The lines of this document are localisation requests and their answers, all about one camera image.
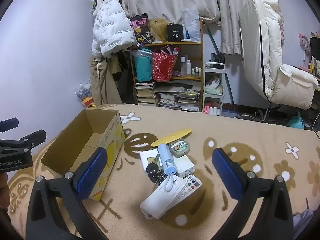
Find beige patterned blanket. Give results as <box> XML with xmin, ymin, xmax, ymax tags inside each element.
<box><xmin>8</xmin><ymin>104</ymin><xmax>319</xmax><ymax>239</ymax></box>

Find white TV remote coloured buttons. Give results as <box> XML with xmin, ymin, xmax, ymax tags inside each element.
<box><xmin>141</xmin><ymin>174</ymin><xmax>203</xmax><ymax>220</ymax></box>

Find teal storage bag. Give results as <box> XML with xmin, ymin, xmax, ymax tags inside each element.
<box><xmin>131</xmin><ymin>48</ymin><xmax>152</xmax><ymax>82</ymax></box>

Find wooden bookshelf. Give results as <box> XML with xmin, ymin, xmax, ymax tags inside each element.
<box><xmin>130</xmin><ymin>27</ymin><xmax>204</xmax><ymax>112</ymax></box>

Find stack of books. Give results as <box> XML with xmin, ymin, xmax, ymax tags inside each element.
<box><xmin>135</xmin><ymin>81</ymin><xmax>159</xmax><ymax>106</ymax></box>

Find white rolling cart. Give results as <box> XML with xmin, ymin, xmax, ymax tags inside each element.
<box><xmin>202</xmin><ymin>62</ymin><xmax>226</xmax><ymax>116</ymax></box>

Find pale green earbuds case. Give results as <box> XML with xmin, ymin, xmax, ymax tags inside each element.
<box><xmin>169</xmin><ymin>139</ymin><xmax>190</xmax><ymax>158</ymax></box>

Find beige hanging trousers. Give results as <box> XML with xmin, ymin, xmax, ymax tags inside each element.
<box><xmin>89</xmin><ymin>57</ymin><xmax>122</xmax><ymax>107</ymax></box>

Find yellow oval banana gadget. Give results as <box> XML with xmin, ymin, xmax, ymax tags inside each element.
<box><xmin>151</xmin><ymin>128</ymin><xmax>192</xmax><ymax>147</ymax></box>

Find red patterned gift bag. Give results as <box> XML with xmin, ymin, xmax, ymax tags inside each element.
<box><xmin>152</xmin><ymin>45</ymin><xmax>180</xmax><ymax>82</ymax></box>

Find white puffer jacket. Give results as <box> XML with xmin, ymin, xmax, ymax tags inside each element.
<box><xmin>92</xmin><ymin>0</ymin><xmax>137</xmax><ymax>61</ymax></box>

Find white square power adapter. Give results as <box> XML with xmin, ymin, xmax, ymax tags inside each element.
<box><xmin>173</xmin><ymin>155</ymin><xmax>195</xmax><ymax>178</ymax></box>

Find white wall remote holder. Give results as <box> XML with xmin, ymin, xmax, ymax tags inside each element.
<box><xmin>139</xmin><ymin>150</ymin><xmax>158</xmax><ymax>171</ymax></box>

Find black car key fob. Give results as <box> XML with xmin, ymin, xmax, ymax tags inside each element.
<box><xmin>146</xmin><ymin>163</ymin><xmax>161</xmax><ymax>174</ymax></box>

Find light blue cylinder device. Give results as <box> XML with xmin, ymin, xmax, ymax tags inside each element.
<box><xmin>157</xmin><ymin>144</ymin><xmax>177</xmax><ymax>192</ymax></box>

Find black box number 40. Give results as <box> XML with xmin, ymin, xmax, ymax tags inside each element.
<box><xmin>167</xmin><ymin>24</ymin><xmax>184</xmax><ymax>42</ymax></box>

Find bag of plush toys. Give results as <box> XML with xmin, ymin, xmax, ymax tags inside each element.
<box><xmin>75</xmin><ymin>82</ymin><xmax>95</xmax><ymax>108</ymax></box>

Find brown cardboard box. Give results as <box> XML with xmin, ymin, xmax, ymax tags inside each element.
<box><xmin>41</xmin><ymin>108</ymin><xmax>125</xmax><ymax>202</ymax></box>

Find white reclining chair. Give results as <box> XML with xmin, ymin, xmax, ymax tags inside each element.
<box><xmin>239</xmin><ymin>0</ymin><xmax>318</xmax><ymax>110</ymax></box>

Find white air conditioner remote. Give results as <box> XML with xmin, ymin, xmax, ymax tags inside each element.
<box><xmin>140</xmin><ymin>175</ymin><xmax>188</xmax><ymax>220</ymax></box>

